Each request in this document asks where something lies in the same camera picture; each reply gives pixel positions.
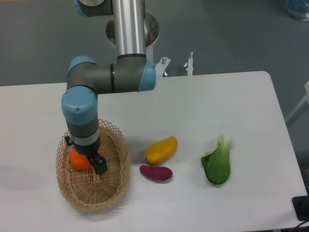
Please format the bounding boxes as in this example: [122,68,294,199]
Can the white metal frame right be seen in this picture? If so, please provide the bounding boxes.
[285,82,309,127]

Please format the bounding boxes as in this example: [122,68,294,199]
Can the black device at table edge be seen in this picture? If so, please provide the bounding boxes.
[292,196,309,221]

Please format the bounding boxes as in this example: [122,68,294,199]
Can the yellow mango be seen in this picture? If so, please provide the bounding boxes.
[145,136,178,164]

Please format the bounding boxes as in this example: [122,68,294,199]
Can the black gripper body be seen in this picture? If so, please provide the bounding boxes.
[71,143,100,161]

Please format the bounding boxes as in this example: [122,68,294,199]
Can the green bok choy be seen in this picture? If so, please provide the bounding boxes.
[200,134,233,185]

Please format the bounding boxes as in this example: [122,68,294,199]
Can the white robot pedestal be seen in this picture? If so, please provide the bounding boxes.
[106,13,195,76]

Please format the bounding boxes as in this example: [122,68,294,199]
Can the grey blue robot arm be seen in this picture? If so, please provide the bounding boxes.
[61,0,156,174]

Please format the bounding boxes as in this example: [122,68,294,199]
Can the purple sweet potato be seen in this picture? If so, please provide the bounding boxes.
[140,165,173,181]

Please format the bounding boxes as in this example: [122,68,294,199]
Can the woven wicker basket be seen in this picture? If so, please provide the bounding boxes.
[56,119,130,211]

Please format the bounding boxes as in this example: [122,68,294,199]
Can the orange fruit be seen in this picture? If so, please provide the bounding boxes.
[70,149,91,170]

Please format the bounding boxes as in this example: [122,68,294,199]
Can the blue bag in background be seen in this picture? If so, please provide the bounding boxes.
[285,0,309,21]

